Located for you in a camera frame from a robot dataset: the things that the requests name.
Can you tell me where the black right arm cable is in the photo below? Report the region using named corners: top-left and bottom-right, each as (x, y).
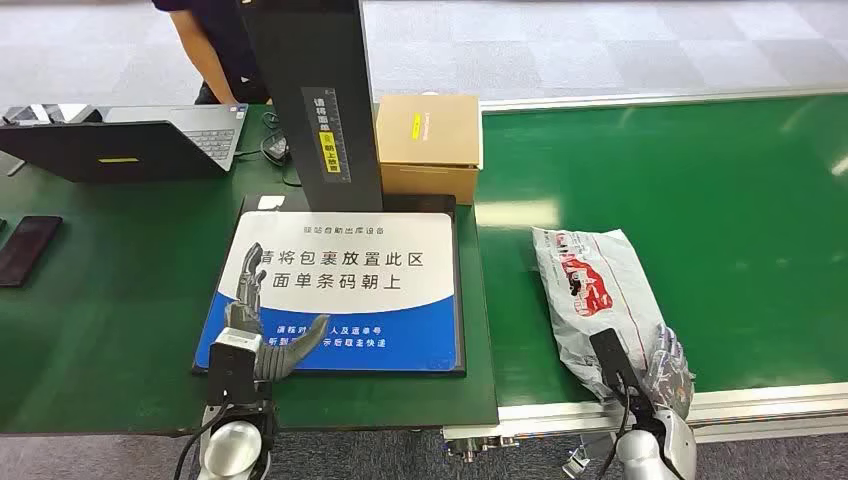
top-left (596, 380), bottom-right (632, 480)

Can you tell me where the black smartphone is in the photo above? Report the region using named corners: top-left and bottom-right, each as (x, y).
top-left (0, 215), bottom-right (64, 289)

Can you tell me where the black scanner base with sign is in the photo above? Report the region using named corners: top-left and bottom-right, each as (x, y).
top-left (192, 193), bottom-right (467, 379)

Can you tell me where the grey plastic mailer package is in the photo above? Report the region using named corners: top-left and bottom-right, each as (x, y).
top-left (531, 227), bottom-right (694, 405)

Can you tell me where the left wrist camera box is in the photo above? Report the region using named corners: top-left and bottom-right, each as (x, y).
top-left (206, 327), bottom-right (265, 407)

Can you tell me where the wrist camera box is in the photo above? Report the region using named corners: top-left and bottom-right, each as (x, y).
top-left (588, 327), bottom-right (657, 419)
top-left (206, 327), bottom-right (265, 407)

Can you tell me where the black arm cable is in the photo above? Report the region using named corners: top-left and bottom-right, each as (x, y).
top-left (596, 380), bottom-right (632, 480)
top-left (173, 397), bottom-right (230, 480)

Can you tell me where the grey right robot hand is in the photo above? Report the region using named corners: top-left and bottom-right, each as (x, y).
top-left (643, 324), bottom-right (697, 419)

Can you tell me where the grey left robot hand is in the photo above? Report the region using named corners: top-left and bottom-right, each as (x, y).
top-left (223, 242), bottom-right (331, 384)

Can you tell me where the aluminium conveyor frame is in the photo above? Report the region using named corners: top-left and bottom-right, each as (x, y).
top-left (442, 84), bottom-right (848, 478)

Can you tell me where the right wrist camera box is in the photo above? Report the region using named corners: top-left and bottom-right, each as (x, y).
top-left (588, 327), bottom-right (657, 419)

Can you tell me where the brown cardboard box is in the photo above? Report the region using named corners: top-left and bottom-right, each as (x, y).
top-left (374, 92), bottom-right (484, 207)

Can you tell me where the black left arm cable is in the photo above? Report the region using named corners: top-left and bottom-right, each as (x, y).
top-left (173, 397), bottom-right (230, 480)

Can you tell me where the green conveyor belt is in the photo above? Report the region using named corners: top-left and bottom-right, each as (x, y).
top-left (473, 92), bottom-right (848, 409)

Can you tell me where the dark open laptop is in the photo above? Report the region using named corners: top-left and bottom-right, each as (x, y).
top-left (0, 103), bottom-right (250, 185)

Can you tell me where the black scanner column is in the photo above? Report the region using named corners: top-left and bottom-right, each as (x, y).
top-left (237, 0), bottom-right (386, 213)

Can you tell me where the black power adapter with cable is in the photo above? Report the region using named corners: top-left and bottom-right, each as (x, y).
top-left (233, 111), bottom-right (303, 188)

